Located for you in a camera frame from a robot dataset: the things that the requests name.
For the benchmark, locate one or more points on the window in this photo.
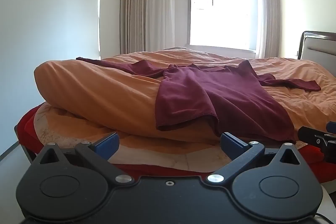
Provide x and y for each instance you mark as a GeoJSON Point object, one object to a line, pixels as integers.
{"type": "Point", "coordinates": [223, 16]}

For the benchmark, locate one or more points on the beige curtain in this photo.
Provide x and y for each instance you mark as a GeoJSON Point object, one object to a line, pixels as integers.
{"type": "Point", "coordinates": [267, 16]}
{"type": "Point", "coordinates": [147, 8]}

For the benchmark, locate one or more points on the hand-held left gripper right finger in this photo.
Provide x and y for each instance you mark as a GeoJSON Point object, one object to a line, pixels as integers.
{"type": "Point", "coordinates": [231, 144]}

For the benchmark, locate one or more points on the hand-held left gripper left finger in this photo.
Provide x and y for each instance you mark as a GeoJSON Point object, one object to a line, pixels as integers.
{"type": "Point", "coordinates": [106, 146]}

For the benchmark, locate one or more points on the orange duvet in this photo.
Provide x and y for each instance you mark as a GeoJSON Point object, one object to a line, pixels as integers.
{"type": "Point", "coordinates": [105, 92]}

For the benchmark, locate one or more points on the maroon long-sleeve shirt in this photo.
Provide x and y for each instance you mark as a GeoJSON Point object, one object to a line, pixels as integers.
{"type": "Point", "coordinates": [210, 92]}

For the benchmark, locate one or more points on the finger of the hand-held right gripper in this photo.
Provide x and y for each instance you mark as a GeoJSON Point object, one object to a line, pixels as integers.
{"type": "Point", "coordinates": [315, 138]}
{"type": "Point", "coordinates": [332, 127]}

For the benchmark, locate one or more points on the padded bed headboard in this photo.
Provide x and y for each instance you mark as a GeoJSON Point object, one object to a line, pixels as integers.
{"type": "Point", "coordinates": [320, 48]}

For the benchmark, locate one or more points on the bed with red sheet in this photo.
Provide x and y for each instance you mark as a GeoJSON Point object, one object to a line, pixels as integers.
{"type": "Point", "coordinates": [65, 129]}

